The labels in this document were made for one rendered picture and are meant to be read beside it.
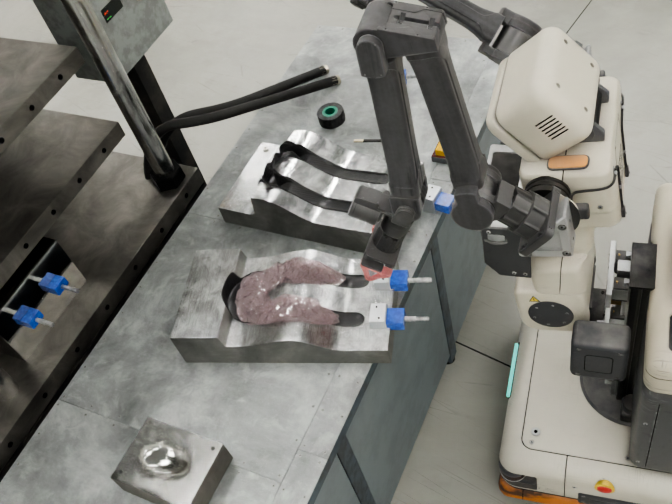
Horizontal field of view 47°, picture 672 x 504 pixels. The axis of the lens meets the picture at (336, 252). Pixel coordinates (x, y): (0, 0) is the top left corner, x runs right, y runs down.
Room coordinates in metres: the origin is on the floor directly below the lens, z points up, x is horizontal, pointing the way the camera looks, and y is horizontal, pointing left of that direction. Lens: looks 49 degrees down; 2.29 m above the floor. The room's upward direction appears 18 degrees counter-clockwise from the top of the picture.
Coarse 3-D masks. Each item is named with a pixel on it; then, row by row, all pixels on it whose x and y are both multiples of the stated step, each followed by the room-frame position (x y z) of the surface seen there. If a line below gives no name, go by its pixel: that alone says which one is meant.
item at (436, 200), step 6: (432, 186) 1.37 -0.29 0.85; (438, 186) 1.36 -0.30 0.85; (432, 192) 1.35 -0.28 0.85; (438, 192) 1.34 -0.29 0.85; (426, 198) 1.33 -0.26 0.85; (432, 198) 1.33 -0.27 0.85; (438, 198) 1.33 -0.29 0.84; (444, 198) 1.33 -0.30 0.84; (450, 198) 1.32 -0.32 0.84; (426, 204) 1.33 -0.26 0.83; (432, 204) 1.32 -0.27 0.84; (438, 204) 1.31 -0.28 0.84; (444, 204) 1.31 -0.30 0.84; (450, 204) 1.30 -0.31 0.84; (426, 210) 1.34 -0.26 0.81; (432, 210) 1.32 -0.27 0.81; (438, 210) 1.32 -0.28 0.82; (444, 210) 1.30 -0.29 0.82; (450, 210) 1.30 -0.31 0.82
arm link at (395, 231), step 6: (384, 216) 1.04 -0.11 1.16; (390, 216) 1.02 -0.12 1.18; (384, 222) 1.03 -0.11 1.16; (390, 222) 1.01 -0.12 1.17; (384, 228) 1.02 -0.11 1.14; (390, 228) 1.01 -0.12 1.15; (396, 228) 1.00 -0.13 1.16; (402, 228) 1.00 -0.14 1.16; (408, 228) 1.00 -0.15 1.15; (390, 234) 1.01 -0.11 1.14; (396, 234) 1.00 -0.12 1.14; (402, 234) 1.00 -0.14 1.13
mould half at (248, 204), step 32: (256, 160) 1.67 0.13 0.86; (288, 160) 1.54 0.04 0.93; (352, 160) 1.52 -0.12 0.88; (384, 160) 1.48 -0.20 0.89; (256, 192) 1.47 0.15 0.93; (288, 192) 1.44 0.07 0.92; (320, 192) 1.44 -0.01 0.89; (352, 192) 1.41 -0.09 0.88; (256, 224) 1.47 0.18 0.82; (288, 224) 1.40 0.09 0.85; (320, 224) 1.34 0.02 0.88; (352, 224) 1.30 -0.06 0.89
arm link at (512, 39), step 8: (504, 32) 1.33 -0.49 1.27; (512, 32) 1.32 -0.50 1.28; (520, 32) 1.31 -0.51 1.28; (496, 40) 1.33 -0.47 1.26; (504, 40) 1.31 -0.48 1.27; (512, 40) 1.30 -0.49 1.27; (520, 40) 1.30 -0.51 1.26; (496, 48) 1.31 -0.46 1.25; (504, 48) 1.30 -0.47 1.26; (512, 48) 1.29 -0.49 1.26
